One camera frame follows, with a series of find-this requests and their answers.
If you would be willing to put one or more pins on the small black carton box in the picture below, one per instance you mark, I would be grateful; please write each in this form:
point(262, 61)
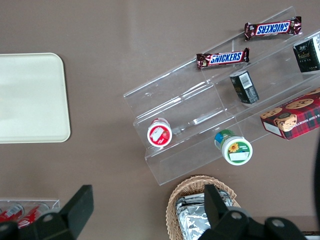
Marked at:
point(307, 56)
point(246, 87)

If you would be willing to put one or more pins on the clear acrylic stepped stand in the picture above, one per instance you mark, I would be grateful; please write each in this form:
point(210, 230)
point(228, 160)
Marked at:
point(190, 105)

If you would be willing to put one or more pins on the red tartan cookie box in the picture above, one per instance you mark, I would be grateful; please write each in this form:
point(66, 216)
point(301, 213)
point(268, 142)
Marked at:
point(297, 117)

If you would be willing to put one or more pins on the red lid yogurt cup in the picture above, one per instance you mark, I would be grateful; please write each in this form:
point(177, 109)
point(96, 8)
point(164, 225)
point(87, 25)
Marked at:
point(159, 135)

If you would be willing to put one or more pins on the green lid yogurt cup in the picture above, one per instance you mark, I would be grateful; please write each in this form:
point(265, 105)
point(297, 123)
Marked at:
point(236, 151)

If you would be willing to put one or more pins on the clear acrylic bottle rack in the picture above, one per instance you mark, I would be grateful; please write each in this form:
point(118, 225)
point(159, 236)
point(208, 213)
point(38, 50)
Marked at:
point(53, 203)

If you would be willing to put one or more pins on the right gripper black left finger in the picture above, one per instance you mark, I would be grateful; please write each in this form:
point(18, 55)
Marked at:
point(72, 215)

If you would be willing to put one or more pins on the beige plastic serving tray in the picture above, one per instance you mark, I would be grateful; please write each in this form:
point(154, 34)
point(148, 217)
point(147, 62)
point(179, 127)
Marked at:
point(32, 97)

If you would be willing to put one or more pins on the red cola bottle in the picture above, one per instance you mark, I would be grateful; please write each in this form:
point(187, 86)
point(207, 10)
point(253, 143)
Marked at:
point(10, 213)
point(31, 216)

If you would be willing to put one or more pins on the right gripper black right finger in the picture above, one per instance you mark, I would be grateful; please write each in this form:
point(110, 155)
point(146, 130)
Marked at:
point(220, 215)

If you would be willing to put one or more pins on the silver foil container stack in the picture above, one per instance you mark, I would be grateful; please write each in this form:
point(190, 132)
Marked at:
point(191, 217)

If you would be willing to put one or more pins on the oval tan wicker basket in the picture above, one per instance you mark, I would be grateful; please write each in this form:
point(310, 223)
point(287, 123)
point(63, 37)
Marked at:
point(175, 200)

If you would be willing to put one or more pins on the brown Snickers bar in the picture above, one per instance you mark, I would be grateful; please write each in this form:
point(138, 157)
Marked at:
point(272, 28)
point(223, 58)

